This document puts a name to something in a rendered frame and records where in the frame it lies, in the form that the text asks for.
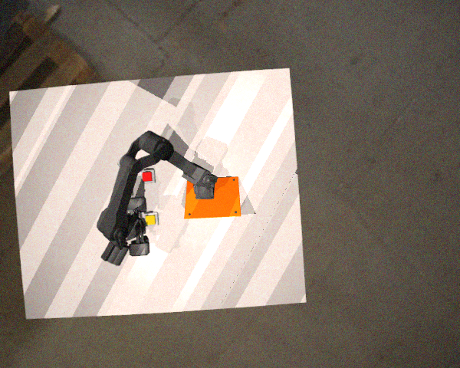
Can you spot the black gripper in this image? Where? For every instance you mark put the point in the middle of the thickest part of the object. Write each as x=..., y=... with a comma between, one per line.
x=141, y=245

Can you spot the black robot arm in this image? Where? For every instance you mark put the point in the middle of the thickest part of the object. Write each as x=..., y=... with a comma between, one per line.
x=114, y=223

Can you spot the red button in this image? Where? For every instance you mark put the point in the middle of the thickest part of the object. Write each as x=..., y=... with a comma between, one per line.
x=148, y=176

